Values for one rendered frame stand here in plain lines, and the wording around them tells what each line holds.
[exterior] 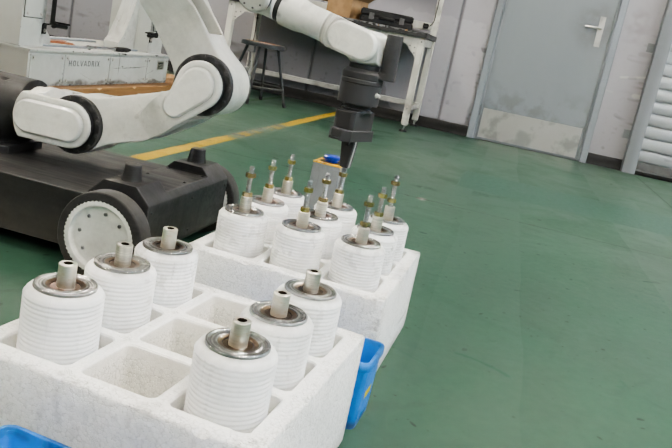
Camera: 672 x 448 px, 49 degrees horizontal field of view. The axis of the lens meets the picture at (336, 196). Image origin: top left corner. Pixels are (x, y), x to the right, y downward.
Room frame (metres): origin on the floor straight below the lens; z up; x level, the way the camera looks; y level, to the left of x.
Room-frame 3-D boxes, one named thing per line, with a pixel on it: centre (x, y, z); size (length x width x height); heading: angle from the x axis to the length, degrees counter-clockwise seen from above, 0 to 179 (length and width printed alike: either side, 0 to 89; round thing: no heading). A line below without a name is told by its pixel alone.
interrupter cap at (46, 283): (0.85, 0.30, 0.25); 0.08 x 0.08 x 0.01
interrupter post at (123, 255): (0.96, 0.27, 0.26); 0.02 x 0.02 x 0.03
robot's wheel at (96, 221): (1.52, 0.47, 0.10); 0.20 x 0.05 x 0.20; 79
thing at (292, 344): (0.90, 0.04, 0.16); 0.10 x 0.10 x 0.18
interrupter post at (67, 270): (0.85, 0.30, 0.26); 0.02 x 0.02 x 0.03
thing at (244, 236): (1.38, 0.17, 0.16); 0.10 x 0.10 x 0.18
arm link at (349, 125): (1.58, -0.01, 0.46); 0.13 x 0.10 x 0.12; 148
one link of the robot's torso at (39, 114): (1.84, 0.69, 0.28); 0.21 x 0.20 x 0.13; 79
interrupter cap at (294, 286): (1.01, 0.01, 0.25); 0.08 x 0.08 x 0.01
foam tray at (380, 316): (1.47, 0.02, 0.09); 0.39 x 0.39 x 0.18; 76
